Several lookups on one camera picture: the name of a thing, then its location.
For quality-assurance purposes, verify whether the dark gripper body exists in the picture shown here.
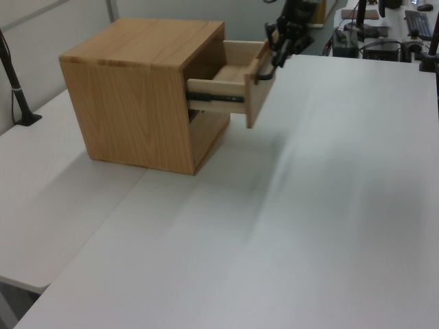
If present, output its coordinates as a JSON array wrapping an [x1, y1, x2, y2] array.
[[265, 16, 311, 52]]

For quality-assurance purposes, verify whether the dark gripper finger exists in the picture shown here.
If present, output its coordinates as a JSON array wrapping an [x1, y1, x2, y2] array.
[[280, 40, 293, 66], [272, 46, 285, 71]]

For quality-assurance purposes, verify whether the black metal drawer handle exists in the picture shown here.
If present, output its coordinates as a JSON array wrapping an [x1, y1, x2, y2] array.
[[256, 66, 278, 83]]

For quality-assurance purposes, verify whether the light wooden drawer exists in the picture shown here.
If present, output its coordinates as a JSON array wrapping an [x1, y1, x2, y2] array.
[[187, 40, 276, 130]]

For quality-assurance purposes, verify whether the yellow wooden panel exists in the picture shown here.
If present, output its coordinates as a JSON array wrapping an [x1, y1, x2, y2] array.
[[314, 0, 327, 27]]

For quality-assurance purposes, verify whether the dark green electronics box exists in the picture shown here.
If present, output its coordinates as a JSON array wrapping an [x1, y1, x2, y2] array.
[[333, 28, 360, 58]]

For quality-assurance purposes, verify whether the black monitor stand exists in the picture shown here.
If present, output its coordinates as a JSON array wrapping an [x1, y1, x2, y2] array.
[[342, 0, 379, 35]]

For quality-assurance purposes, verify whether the brown desk mat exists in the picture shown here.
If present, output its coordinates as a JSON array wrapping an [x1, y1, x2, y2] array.
[[340, 9, 380, 21]]

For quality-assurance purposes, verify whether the black controller box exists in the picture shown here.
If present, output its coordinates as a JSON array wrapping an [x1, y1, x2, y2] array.
[[362, 40, 401, 63]]

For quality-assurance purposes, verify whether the black computer keyboard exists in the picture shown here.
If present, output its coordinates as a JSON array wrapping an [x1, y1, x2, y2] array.
[[404, 10, 436, 40]]

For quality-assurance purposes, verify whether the black table clamp with pole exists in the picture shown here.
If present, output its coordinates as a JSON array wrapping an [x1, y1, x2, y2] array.
[[416, 0, 439, 73]]

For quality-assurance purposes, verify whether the light oak wooden cabinet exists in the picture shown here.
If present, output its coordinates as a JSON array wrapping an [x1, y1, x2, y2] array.
[[58, 17, 231, 177]]

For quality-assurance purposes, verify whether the black metal drawer slide rail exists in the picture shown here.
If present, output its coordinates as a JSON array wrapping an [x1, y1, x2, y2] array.
[[187, 90, 246, 104]]

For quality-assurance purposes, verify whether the black camera stand pole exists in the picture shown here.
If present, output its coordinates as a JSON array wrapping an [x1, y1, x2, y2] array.
[[0, 29, 43, 126]]

